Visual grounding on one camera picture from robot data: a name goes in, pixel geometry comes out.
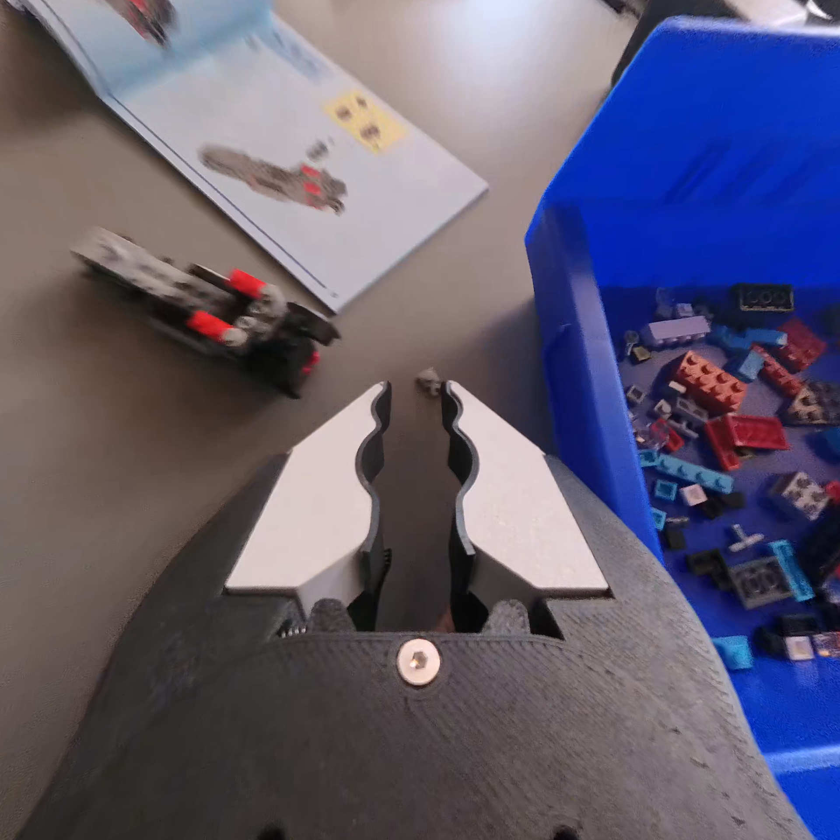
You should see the grey desk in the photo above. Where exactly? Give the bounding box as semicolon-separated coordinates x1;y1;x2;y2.
0;0;667;840

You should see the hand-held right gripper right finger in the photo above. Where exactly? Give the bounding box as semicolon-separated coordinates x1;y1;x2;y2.
440;379;610;632

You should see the blue plastic bin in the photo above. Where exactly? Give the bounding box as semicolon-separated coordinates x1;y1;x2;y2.
524;16;840;840

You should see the pile of colourful toy bricks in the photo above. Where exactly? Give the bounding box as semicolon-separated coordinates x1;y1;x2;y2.
620;282;840;670

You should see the light blue instruction booklet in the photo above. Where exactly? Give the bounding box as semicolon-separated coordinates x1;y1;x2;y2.
13;0;490;315

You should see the toy brick vehicle model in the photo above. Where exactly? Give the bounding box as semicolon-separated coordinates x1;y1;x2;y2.
69;226;342;400

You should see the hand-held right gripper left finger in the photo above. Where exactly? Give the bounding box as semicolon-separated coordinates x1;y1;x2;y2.
224;381;395;631

